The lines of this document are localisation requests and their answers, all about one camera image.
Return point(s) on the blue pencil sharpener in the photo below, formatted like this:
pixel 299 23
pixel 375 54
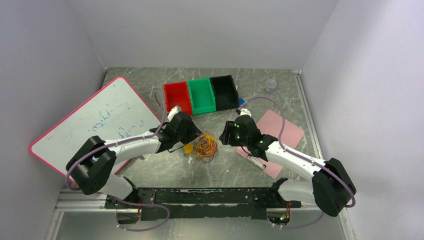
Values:
pixel 242 102

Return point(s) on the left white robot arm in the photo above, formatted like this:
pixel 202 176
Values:
pixel 91 168

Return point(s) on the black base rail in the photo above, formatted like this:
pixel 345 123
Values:
pixel 197 203

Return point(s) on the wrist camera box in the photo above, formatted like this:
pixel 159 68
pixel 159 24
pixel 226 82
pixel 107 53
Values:
pixel 243 112
pixel 175 110

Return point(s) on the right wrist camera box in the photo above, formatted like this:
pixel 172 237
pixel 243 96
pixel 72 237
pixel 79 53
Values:
pixel 243 112

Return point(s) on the black plastic bin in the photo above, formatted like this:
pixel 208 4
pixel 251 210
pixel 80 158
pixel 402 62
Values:
pixel 225 93

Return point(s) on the green plastic bin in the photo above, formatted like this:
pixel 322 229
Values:
pixel 201 96

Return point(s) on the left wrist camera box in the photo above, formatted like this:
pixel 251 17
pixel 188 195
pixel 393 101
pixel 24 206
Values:
pixel 175 110

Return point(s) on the red plastic bin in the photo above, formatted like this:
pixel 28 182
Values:
pixel 177 94

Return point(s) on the small clear jar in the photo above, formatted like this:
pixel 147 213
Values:
pixel 270 86

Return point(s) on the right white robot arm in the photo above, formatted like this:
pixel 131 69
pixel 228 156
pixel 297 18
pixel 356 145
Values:
pixel 327 183

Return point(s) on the pink framed whiteboard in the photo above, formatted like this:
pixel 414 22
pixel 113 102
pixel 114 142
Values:
pixel 116 111

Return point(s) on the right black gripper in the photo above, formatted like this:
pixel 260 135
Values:
pixel 224 137

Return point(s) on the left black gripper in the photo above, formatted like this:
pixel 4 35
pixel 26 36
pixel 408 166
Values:
pixel 194 133

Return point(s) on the pink clipboard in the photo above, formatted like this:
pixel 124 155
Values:
pixel 271 123

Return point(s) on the yellow cube block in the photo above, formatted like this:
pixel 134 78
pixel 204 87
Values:
pixel 188 149

